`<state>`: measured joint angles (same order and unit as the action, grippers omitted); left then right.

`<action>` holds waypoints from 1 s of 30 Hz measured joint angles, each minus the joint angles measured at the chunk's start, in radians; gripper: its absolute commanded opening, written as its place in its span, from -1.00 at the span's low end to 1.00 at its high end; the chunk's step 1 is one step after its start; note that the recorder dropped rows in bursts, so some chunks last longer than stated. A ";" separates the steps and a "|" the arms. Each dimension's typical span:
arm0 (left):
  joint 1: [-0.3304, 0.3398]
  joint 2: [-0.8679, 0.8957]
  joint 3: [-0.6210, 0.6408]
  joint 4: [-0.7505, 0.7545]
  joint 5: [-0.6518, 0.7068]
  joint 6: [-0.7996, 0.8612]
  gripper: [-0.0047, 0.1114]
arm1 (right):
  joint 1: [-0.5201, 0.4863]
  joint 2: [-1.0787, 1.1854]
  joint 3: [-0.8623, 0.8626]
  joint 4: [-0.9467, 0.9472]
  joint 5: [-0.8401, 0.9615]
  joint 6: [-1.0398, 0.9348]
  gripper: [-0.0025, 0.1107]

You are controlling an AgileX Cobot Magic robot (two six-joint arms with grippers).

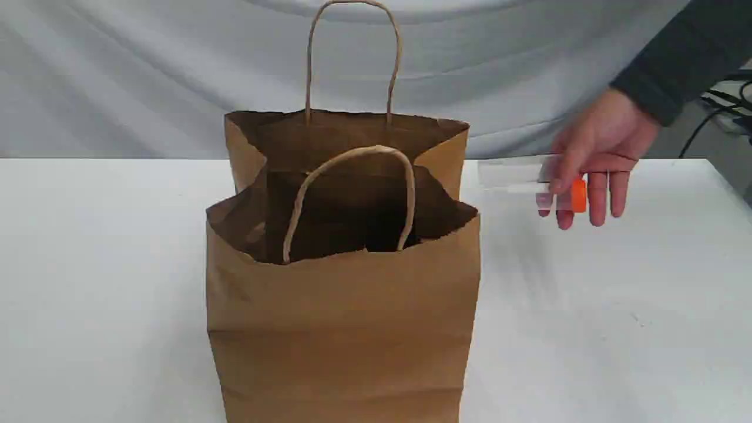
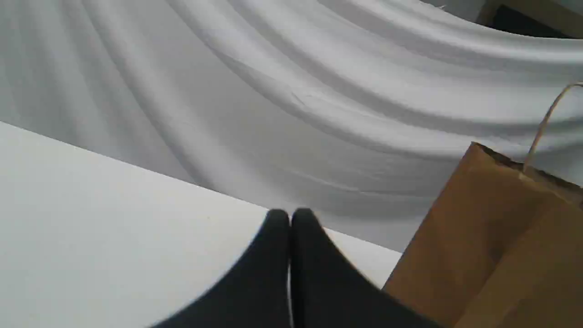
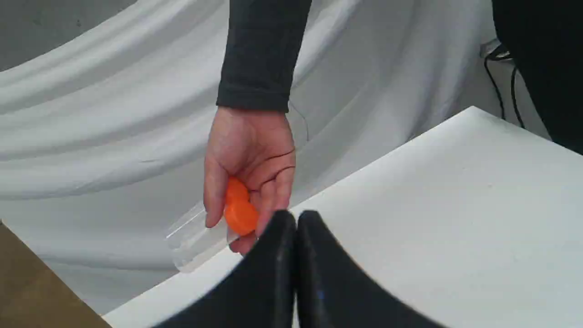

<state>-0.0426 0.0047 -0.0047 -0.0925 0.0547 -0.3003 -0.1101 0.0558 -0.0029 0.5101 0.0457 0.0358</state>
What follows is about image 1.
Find clear tube with orange cap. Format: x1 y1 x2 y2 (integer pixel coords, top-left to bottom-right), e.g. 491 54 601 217
478 155 588 214

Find grey backdrop cloth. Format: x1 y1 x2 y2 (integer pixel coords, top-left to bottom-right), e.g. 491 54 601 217
2 1 691 159

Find person's bare hand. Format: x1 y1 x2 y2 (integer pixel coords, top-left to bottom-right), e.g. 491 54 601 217
549 88 662 227

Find brown paper bag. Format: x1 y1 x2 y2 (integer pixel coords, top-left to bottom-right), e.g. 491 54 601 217
205 14 481 422

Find dark grey sleeved forearm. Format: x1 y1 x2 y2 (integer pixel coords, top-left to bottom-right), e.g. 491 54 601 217
610 1 751 126

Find black cables at right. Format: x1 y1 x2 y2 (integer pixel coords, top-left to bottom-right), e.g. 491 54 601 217
679 69 752 159

